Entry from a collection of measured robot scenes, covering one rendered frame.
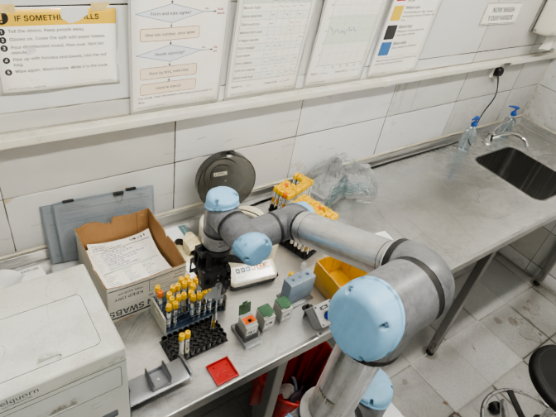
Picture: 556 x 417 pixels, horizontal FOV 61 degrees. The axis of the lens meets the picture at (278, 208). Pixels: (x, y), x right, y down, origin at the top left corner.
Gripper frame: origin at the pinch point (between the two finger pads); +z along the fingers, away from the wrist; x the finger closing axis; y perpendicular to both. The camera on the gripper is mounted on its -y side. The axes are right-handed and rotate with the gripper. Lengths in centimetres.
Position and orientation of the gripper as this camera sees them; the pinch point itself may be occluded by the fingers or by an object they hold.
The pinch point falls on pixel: (217, 294)
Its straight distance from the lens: 131.8
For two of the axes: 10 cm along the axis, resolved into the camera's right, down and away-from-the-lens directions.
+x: 5.7, 5.9, -5.8
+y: -8.1, 2.5, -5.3
